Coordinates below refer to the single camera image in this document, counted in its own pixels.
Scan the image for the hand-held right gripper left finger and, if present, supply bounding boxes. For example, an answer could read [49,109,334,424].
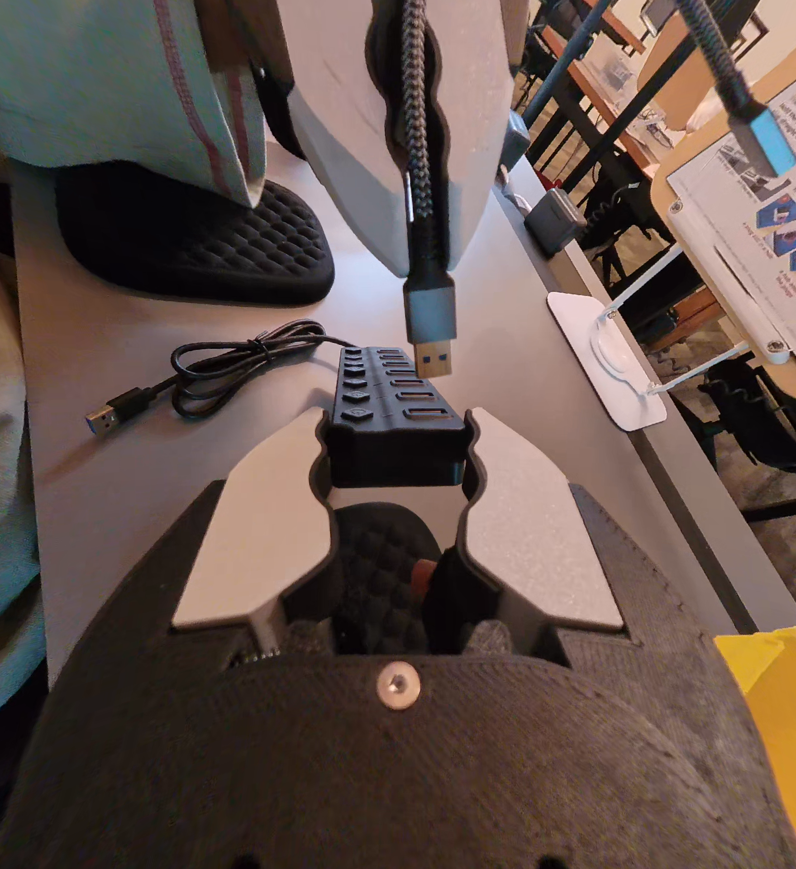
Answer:
[170,406,338,656]

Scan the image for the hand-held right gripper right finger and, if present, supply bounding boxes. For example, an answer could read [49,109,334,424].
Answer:
[458,406,625,649]

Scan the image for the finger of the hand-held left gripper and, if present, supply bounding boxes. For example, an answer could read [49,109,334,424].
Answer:
[427,0,530,271]
[276,0,412,278]

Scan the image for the black usb hub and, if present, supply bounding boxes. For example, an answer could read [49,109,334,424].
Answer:
[322,345,472,490]

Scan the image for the dark braided usb cable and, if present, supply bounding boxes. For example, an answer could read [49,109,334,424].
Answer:
[398,0,796,380]

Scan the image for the wooden background table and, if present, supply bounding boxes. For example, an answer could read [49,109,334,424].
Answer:
[540,0,670,164]

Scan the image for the dark grey power adapter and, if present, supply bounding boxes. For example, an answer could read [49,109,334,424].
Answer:
[523,189,589,258]

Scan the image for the black honeycomb wrist pad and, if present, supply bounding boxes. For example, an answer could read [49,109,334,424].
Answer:
[55,163,336,306]
[335,504,443,656]

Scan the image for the wooden clipboard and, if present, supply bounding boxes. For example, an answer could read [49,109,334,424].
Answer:
[637,14,796,388]

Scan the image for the white metal stand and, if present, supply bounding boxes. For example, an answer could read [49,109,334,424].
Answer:
[547,244,792,432]

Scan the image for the printed instruction sheet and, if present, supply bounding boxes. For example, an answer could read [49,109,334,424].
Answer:
[666,61,796,382]

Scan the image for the yellow plastic bin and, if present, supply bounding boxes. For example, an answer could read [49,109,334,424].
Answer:
[713,626,796,869]

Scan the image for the white charger cable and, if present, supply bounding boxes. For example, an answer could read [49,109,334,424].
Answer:
[500,173,541,218]

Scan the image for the black hub cable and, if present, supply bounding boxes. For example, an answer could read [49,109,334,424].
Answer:
[84,319,358,441]

